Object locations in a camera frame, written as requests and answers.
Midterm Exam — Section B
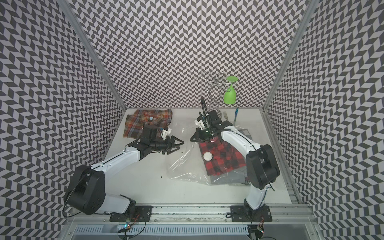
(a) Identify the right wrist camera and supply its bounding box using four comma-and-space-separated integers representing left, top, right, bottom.
195, 110, 222, 130

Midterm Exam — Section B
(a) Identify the grey folded garment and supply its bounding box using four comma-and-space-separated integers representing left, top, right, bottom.
210, 171, 249, 185

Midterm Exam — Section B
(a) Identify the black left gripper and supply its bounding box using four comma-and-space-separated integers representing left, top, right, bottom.
150, 135, 185, 155

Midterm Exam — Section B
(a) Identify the aluminium corner post left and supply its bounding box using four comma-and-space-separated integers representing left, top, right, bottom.
57, 0, 127, 111

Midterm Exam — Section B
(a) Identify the wire glass rack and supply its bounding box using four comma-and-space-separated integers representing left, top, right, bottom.
199, 71, 226, 119

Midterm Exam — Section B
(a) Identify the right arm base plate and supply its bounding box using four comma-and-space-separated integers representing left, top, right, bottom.
226, 205, 273, 223

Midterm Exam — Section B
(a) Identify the aluminium corner post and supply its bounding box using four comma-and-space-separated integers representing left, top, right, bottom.
57, 0, 127, 111
262, 0, 320, 112

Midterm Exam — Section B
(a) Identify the red black checked shirt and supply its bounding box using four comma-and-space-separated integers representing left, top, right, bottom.
199, 137, 246, 176

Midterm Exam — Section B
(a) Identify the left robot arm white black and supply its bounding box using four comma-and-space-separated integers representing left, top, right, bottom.
62, 136, 185, 218

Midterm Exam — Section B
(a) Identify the aluminium front rail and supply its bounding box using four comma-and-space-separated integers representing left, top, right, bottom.
65, 204, 317, 226

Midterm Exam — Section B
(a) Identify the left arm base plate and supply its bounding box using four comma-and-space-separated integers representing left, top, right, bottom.
110, 205, 153, 223

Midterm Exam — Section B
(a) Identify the blue pen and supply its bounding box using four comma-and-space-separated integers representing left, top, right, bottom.
233, 107, 239, 125

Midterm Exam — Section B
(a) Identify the multicolour plaid shirt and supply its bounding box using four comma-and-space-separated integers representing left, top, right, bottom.
123, 109, 173, 139

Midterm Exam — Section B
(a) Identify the aluminium corner post right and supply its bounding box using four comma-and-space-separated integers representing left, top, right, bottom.
262, 0, 320, 112

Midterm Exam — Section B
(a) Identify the green plastic wine glass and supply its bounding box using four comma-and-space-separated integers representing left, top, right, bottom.
223, 76, 239, 105

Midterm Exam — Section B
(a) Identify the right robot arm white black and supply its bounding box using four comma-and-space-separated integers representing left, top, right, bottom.
190, 121, 280, 210

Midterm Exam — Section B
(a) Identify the clear vacuum bag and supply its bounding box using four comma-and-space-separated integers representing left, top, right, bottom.
167, 126, 261, 186

